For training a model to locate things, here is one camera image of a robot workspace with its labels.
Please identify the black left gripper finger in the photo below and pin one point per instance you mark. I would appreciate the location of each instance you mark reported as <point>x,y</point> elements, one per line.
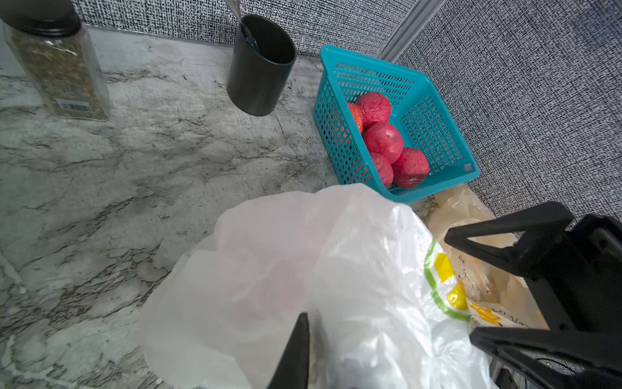
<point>292,371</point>

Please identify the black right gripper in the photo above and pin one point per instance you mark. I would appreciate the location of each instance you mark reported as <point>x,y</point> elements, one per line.
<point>574,274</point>

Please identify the cream banana print plastic bag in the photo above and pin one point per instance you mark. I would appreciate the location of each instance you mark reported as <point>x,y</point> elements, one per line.
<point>493,297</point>

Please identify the white plastic bag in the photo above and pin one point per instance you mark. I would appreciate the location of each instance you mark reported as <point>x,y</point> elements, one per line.
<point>384,309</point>

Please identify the pink red apple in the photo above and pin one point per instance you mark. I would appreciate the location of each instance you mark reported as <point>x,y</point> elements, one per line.
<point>384,139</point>
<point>384,169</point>
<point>410,169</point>

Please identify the teal plastic basket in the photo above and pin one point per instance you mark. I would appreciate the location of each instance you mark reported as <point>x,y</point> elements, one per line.
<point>417,112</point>

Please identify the black cylindrical cup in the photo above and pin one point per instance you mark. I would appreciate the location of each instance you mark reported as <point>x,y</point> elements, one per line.
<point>257,78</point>

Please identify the metal fork in cup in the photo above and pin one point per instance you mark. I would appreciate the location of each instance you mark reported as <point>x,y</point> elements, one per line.
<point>234,6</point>

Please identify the glass herb spice jar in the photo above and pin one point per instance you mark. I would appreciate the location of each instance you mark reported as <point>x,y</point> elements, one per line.
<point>56,52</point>

